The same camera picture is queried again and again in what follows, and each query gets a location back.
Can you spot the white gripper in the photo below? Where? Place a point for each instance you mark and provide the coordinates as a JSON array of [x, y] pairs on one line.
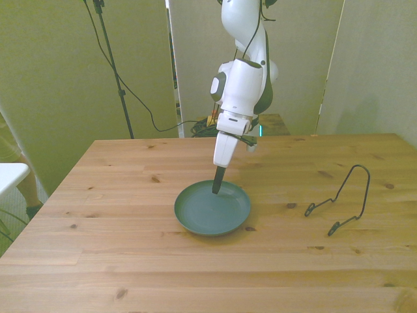
[[224, 150]]

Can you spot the dark green round plate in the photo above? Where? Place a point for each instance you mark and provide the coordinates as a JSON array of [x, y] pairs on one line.
[[208, 215]]

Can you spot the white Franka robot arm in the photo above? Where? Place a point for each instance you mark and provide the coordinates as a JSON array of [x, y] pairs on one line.
[[244, 84]]

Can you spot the small wooden side table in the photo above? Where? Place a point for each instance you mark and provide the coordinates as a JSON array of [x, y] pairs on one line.
[[275, 125]]

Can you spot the black tripod light stand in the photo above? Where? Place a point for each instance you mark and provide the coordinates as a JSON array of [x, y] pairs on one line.
[[122, 93]]

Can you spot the white side table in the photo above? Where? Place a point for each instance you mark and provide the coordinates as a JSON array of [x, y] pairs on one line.
[[11, 176]]

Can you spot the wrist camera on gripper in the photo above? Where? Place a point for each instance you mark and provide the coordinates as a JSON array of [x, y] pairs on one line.
[[251, 143]]

